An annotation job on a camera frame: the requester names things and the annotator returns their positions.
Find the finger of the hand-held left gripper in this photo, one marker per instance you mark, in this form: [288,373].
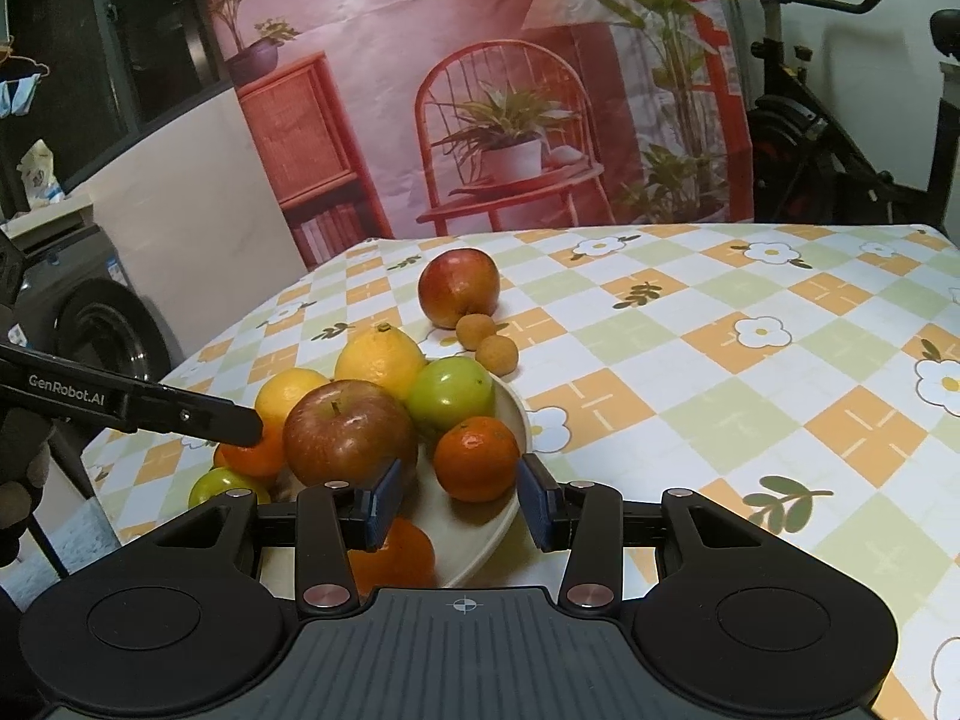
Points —
[150,405]
[9,270]

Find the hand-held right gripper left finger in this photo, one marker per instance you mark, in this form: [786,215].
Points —
[390,502]

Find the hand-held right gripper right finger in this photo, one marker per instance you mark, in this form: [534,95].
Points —
[536,502]

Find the small orange tangerine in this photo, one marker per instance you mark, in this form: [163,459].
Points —
[476,459]
[251,461]
[405,559]

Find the cream round plate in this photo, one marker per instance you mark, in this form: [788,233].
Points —
[480,532]

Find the dark brownish red apple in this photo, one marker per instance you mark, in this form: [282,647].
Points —
[345,435]

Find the small green apple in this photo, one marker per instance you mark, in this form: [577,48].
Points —
[217,487]

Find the large green apple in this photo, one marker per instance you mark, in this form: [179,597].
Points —
[450,394]

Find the round yellow lemon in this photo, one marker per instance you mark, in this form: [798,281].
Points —
[289,394]

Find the pointed yellow lemon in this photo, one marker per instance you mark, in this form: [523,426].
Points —
[375,364]

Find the person's left hand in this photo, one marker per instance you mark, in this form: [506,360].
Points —
[19,465]

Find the grey washing machine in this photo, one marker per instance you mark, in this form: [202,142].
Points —
[97,322]

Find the white printed packet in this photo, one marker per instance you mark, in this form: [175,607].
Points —
[41,176]

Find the small tan longan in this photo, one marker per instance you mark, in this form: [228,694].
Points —
[475,331]
[496,354]

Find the blue face mask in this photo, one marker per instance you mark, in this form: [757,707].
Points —
[19,94]

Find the red yellow apple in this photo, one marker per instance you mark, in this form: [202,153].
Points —
[457,285]

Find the dark glass window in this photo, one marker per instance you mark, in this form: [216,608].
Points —
[112,30]

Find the black exercise bike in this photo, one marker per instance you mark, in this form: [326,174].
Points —
[795,150]

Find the pink printed backdrop cloth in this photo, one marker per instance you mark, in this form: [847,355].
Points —
[420,15]

